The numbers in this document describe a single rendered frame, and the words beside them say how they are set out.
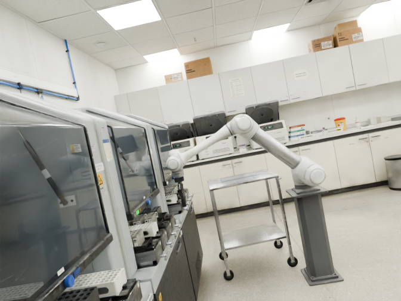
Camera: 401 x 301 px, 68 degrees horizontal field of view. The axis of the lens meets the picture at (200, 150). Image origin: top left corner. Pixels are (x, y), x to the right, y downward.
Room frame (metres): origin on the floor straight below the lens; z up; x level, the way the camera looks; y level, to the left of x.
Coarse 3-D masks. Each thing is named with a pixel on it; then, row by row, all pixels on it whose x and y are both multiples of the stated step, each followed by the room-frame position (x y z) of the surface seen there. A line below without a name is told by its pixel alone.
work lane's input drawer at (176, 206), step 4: (180, 200) 2.28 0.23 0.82; (168, 204) 2.22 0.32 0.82; (172, 204) 2.22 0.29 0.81; (176, 204) 2.22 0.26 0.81; (180, 204) 2.20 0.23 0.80; (168, 208) 2.21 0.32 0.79; (172, 208) 2.21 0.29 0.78; (176, 208) 2.20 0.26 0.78; (180, 208) 2.20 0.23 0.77; (184, 208) 2.26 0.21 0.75; (188, 208) 2.24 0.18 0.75
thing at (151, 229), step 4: (144, 224) 1.61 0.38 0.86; (148, 224) 1.59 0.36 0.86; (152, 224) 1.58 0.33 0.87; (156, 224) 1.60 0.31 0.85; (132, 228) 1.57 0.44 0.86; (136, 228) 1.56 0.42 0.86; (140, 228) 1.54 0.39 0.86; (144, 228) 1.53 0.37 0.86; (148, 228) 1.52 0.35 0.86; (152, 228) 1.52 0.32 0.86; (156, 228) 1.58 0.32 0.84; (144, 232) 1.62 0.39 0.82; (148, 232) 1.62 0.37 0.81; (152, 232) 1.52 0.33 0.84; (144, 236) 1.52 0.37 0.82; (148, 236) 1.52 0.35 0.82
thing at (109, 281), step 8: (96, 272) 1.07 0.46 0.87; (104, 272) 1.06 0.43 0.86; (112, 272) 1.04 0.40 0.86; (120, 272) 1.03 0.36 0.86; (80, 280) 1.03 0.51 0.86; (88, 280) 1.03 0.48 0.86; (96, 280) 1.01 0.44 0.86; (104, 280) 0.99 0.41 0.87; (112, 280) 0.99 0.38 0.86; (120, 280) 1.00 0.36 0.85; (72, 288) 0.98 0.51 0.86; (80, 288) 0.97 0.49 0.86; (104, 288) 1.05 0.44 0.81; (112, 288) 0.96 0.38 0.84; (120, 288) 0.99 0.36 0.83; (104, 296) 0.97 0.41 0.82
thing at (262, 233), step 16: (240, 176) 2.81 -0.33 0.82; (256, 176) 2.65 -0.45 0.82; (272, 176) 2.50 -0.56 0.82; (272, 208) 2.93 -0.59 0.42; (272, 224) 2.88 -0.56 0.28; (224, 240) 2.71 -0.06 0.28; (240, 240) 2.63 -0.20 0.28; (256, 240) 2.56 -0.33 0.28; (272, 240) 2.52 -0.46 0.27; (288, 240) 2.51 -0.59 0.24; (224, 256) 2.50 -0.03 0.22; (224, 272) 2.50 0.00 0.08
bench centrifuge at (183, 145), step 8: (168, 128) 4.77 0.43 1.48; (176, 128) 4.79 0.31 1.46; (184, 128) 4.83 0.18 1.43; (176, 136) 5.00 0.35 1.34; (184, 136) 5.02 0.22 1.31; (192, 136) 5.06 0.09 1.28; (176, 144) 4.63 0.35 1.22; (184, 144) 4.60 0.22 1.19; (192, 144) 4.59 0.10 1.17; (192, 160) 4.56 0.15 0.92
